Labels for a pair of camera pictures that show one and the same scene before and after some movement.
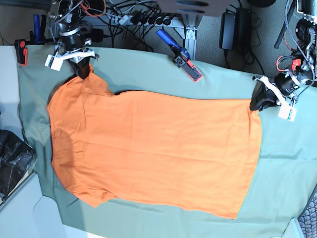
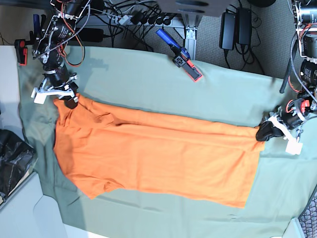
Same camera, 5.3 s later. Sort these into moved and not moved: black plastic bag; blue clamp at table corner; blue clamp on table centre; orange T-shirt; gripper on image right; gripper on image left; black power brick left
Moved: gripper on image right; gripper on image left; orange T-shirt
Not moved: blue clamp on table centre; black power brick left; blue clamp at table corner; black plastic bag
